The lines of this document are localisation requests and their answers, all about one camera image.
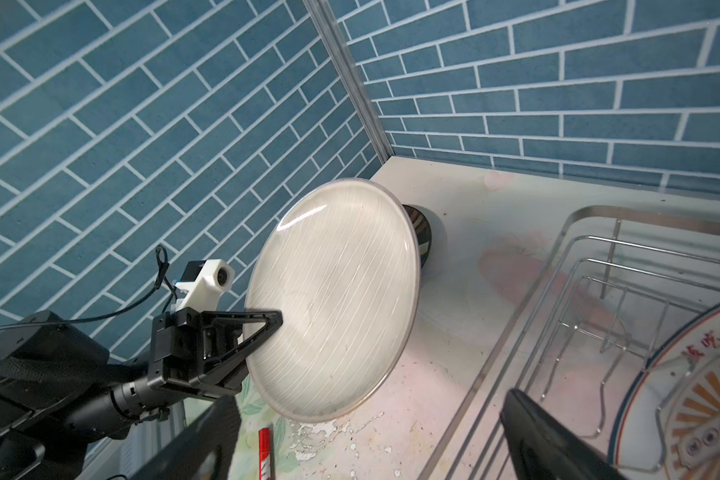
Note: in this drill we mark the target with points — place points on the chrome wire dish rack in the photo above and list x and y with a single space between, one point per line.
617 284

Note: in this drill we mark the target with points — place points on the black rimmed cream plate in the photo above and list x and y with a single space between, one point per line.
422 230

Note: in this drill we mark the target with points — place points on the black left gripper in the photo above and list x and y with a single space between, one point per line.
204 354

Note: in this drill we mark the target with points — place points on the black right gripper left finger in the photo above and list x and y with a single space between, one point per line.
204 450

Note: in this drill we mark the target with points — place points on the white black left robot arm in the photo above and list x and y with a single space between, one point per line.
59 392

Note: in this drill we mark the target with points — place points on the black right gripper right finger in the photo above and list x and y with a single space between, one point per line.
542 448

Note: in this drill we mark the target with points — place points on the orange sunburst white plate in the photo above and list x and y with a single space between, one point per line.
668 426

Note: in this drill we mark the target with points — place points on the grey ribbed plate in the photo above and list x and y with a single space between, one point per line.
343 269

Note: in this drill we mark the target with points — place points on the red white marker pen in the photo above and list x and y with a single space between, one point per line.
265 469

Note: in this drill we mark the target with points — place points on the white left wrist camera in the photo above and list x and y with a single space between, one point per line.
202 284

